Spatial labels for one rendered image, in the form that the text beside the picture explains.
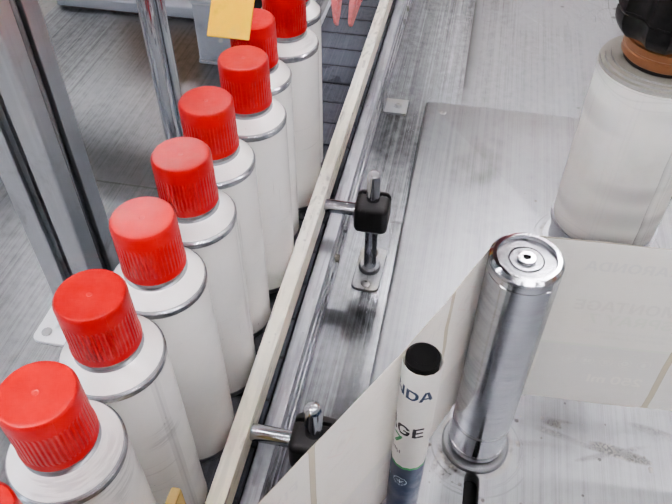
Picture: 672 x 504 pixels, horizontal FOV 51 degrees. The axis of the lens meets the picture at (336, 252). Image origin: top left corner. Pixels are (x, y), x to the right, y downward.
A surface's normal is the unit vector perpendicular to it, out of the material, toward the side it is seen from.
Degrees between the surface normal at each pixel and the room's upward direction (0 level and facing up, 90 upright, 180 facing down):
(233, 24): 46
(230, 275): 90
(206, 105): 2
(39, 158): 90
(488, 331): 90
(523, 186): 0
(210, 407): 90
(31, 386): 3
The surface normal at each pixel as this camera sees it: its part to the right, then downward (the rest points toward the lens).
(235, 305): 0.76, 0.47
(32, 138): -0.20, 0.70
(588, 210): -0.72, 0.48
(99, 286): -0.03, -0.67
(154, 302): 0.05, -0.04
